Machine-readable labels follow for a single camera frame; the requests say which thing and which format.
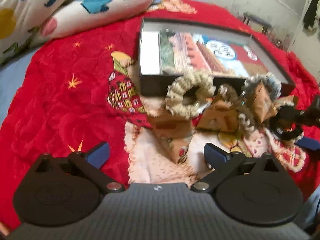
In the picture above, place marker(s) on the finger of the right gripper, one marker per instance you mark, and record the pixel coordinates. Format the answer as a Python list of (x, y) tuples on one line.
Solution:
[(310, 117), (308, 143)]

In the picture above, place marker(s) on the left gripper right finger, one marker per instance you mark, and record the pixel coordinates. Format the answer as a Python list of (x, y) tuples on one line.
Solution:
[(224, 165)]

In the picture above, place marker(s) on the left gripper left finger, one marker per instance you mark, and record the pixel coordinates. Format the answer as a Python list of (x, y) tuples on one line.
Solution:
[(89, 164)]

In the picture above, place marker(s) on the black scrunchie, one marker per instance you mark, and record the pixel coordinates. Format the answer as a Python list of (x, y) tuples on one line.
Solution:
[(287, 124)]

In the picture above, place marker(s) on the brown pyramid snack packet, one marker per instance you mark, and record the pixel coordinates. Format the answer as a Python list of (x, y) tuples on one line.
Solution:
[(220, 116)]

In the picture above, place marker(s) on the blue knitted scrunchie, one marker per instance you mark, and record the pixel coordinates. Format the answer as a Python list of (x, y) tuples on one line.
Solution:
[(269, 81)]

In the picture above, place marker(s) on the brown braided scrunchie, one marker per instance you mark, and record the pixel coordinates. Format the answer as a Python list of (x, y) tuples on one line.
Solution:
[(245, 116)]

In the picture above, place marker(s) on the beige knitted scrunchie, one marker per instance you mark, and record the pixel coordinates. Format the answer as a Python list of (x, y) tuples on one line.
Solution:
[(186, 93)]

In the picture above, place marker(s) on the red plush bed blanket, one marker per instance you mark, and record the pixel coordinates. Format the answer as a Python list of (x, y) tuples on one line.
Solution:
[(62, 106)]

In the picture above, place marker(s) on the dark clothes hanging on door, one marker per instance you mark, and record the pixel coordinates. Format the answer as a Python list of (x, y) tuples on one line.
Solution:
[(310, 15)]

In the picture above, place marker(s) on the Chinese history textbook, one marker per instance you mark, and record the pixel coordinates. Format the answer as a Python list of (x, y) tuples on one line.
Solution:
[(181, 52)]

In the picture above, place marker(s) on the blue padded stool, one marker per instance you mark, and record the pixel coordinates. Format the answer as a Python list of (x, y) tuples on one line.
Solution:
[(247, 18)]

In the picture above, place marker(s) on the black shallow cardboard box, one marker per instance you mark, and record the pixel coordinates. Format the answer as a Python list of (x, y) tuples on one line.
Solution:
[(154, 83)]

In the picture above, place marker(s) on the cartoon monster print duvet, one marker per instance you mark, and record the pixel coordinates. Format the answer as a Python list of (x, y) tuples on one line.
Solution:
[(28, 23)]

